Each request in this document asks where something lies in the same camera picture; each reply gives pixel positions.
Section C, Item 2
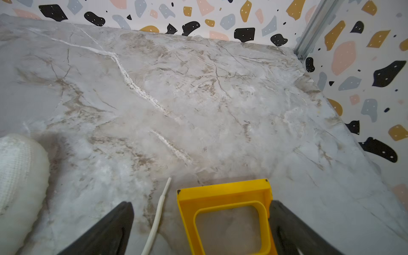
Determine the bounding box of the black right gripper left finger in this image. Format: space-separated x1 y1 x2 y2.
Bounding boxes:
59 201 134 255

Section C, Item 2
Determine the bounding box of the white sneaker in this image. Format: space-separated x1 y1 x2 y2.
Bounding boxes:
1 134 50 255

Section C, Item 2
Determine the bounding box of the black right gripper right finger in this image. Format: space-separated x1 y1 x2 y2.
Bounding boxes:
269 200 341 255

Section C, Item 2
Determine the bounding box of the aluminium corner post right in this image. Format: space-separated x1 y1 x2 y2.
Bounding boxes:
293 0 344 62

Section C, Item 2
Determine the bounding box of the yellow plastic frame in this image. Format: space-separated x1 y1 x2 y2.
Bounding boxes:
177 178 278 255

